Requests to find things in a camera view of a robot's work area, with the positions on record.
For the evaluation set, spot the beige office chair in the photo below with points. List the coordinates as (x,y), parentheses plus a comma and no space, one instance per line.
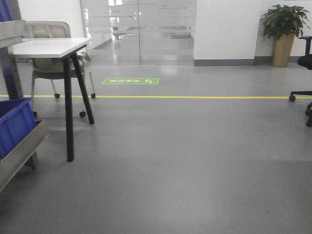
(43,67)

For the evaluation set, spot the glass door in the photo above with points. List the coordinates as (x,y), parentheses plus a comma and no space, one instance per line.
(140,32)

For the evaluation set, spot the blue bin on shelf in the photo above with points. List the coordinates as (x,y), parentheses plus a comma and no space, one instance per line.
(16,122)

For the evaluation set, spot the potted green plant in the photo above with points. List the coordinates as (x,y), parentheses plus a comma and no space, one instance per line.
(283,23)

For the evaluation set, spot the steel shelf frame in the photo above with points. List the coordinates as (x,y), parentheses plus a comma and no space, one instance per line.
(25,153)

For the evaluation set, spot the green floor sign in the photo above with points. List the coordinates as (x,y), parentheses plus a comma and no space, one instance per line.
(136,81)

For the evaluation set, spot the white table black legs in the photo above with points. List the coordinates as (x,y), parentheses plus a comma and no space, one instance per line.
(64,50)

